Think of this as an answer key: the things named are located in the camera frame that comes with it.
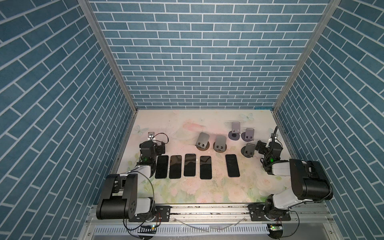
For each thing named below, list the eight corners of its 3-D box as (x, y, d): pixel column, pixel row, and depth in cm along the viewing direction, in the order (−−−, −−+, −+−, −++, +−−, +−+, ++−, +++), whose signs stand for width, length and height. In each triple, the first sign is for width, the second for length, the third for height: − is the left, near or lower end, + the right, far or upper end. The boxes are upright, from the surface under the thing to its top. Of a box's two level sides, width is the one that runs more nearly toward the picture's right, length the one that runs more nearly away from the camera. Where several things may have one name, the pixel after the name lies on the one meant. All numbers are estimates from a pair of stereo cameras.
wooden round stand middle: (195, 148, 99) (195, 143, 94) (200, 137, 105) (200, 131, 100) (207, 152, 98) (207, 146, 92) (211, 140, 104) (211, 134, 98)
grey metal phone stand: (231, 136, 106) (233, 128, 99) (229, 129, 110) (232, 121, 103) (238, 136, 106) (241, 128, 99) (237, 129, 110) (240, 121, 103)
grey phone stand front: (244, 141, 104) (247, 135, 98) (242, 135, 108) (245, 128, 101) (252, 141, 104) (255, 135, 98) (250, 135, 108) (253, 128, 101)
